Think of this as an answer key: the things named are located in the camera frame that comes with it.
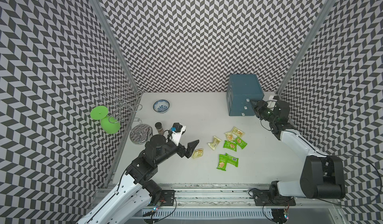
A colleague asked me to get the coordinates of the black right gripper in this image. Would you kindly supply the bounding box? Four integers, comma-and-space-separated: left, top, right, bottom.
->
249, 99, 277, 123

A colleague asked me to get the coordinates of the teal three-drawer cabinet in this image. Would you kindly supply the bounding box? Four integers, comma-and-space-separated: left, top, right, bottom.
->
226, 74, 264, 116

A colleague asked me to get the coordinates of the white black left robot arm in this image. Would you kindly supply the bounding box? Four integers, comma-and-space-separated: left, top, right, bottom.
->
77, 135, 199, 224

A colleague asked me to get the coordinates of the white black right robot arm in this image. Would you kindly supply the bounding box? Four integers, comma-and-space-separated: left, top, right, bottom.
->
250, 100, 346, 199

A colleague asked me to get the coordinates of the yellow cookie packet bottom left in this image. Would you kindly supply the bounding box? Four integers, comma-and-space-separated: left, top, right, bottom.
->
192, 148, 203, 159

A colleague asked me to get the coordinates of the yellow cookie packet center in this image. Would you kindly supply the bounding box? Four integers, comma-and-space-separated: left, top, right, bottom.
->
207, 136, 221, 150

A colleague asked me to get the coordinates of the yellow cookie packet top right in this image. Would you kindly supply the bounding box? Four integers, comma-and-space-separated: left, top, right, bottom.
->
231, 127, 245, 138

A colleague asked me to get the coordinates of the black lid spice jar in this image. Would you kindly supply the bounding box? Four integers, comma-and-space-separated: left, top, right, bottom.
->
155, 122, 165, 135

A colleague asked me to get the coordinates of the green cookie packet bottom left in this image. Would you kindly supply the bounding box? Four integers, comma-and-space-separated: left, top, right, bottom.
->
217, 154, 228, 171

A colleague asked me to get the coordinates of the green cookie packet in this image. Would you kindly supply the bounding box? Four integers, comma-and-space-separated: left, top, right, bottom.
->
217, 154, 228, 171
235, 137, 247, 149
225, 153, 238, 167
223, 140, 237, 152

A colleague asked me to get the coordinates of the yellow cookie packet small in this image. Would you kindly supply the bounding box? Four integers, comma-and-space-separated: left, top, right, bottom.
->
224, 131, 235, 142

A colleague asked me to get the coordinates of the green cookie packet bottom right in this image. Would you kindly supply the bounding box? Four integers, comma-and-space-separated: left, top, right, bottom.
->
225, 153, 238, 167

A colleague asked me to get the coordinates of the blue white porcelain bowl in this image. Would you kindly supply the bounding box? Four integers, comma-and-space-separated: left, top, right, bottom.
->
153, 99, 170, 113

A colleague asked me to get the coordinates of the green plastic cup lower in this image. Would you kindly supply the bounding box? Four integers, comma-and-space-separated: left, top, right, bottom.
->
100, 116, 121, 134

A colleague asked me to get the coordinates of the green plastic cup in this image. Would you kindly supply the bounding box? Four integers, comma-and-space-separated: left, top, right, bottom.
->
90, 105, 109, 120
100, 116, 121, 134

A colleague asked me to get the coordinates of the green plastic cup upper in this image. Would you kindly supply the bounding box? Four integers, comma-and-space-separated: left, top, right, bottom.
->
90, 105, 109, 120

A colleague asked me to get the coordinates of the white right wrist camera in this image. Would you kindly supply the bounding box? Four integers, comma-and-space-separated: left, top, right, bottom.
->
267, 95, 279, 109

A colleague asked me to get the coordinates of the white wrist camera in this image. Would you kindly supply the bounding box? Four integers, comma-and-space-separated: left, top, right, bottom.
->
168, 123, 186, 146
267, 95, 279, 109

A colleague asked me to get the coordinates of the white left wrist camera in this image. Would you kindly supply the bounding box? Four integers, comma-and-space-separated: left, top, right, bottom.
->
168, 123, 186, 146

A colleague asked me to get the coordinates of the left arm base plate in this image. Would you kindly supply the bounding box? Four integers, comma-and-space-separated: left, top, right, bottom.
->
148, 190, 176, 207

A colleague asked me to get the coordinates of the aluminium front rail frame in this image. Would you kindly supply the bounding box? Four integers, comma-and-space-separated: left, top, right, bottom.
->
155, 184, 348, 224

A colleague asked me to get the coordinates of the chrome wire cup rack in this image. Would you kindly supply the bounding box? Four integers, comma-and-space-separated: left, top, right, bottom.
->
98, 90, 153, 145

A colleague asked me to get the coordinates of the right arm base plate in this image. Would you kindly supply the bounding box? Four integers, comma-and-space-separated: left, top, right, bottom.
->
251, 189, 296, 207

